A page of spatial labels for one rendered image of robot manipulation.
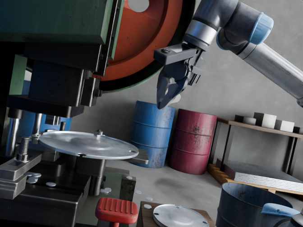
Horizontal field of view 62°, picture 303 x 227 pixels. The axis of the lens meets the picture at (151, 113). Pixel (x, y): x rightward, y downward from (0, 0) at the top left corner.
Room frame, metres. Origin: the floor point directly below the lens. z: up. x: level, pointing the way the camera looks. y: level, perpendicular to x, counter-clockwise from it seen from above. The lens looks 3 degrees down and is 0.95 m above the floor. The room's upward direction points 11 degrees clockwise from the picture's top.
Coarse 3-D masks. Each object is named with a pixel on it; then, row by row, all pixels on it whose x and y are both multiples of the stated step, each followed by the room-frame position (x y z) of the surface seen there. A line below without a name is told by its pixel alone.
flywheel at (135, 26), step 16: (160, 0) 1.11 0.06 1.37; (176, 0) 1.08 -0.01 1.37; (128, 16) 1.10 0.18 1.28; (144, 16) 1.10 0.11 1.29; (160, 16) 1.11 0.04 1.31; (176, 16) 1.08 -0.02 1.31; (128, 32) 1.10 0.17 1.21; (144, 32) 1.11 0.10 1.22; (160, 32) 1.08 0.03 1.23; (128, 48) 1.10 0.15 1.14; (144, 48) 1.08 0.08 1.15; (160, 48) 1.08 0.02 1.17; (112, 64) 1.07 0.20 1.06; (128, 64) 1.07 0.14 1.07; (144, 64) 1.07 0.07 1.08; (112, 80) 1.08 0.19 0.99
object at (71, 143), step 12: (48, 132) 0.76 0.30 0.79; (60, 132) 0.81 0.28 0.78; (72, 132) 0.84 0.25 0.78; (84, 132) 0.86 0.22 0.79; (48, 144) 0.64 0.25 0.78; (60, 144) 0.66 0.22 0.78; (72, 144) 0.68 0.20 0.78; (84, 144) 0.69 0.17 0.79; (96, 144) 0.72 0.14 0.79; (108, 144) 0.75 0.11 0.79; (120, 144) 0.81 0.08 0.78; (84, 156) 0.59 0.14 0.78; (96, 156) 0.60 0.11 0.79; (108, 156) 0.63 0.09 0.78; (120, 156) 0.66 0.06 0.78; (132, 156) 0.67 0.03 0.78
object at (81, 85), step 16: (48, 64) 0.65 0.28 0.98; (32, 80) 0.64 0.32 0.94; (48, 80) 0.65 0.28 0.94; (64, 80) 0.65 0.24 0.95; (80, 80) 0.65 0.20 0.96; (96, 80) 0.70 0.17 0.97; (32, 96) 0.64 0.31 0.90; (48, 96) 0.65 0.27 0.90; (64, 96) 0.65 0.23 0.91; (80, 96) 0.67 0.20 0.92; (96, 96) 0.70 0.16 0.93
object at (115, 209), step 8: (104, 200) 0.42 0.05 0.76; (112, 200) 0.43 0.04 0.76; (120, 200) 0.44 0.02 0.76; (96, 208) 0.39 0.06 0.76; (104, 208) 0.40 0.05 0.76; (112, 208) 0.40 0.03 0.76; (120, 208) 0.41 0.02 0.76; (128, 208) 0.41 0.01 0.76; (136, 208) 0.42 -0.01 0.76; (96, 216) 0.39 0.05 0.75; (104, 216) 0.38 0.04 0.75; (112, 216) 0.38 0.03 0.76; (120, 216) 0.38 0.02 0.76; (128, 216) 0.39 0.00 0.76; (136, 216) 0.40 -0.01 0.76; (112, 224) 0.41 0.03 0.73
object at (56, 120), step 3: (48, 117) 0.70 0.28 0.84; (51, 117) 0.70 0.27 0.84; (54, 117) 0.70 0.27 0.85; (57, 117) 0.71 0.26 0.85; (60, 117) 0.73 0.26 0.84; (45, 120) 0.70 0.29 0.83; (48, 120) 0.70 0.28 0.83; (51, 120) 0.70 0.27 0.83; (54, 120) 0.70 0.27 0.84; (57, 120) 0.71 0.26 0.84; (45, 123) 0.70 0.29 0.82; (48, 123) 0.70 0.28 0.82; (51, 123) 0.70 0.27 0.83; (54, 123) 0.71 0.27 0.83; (57, 123) 0.71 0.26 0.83
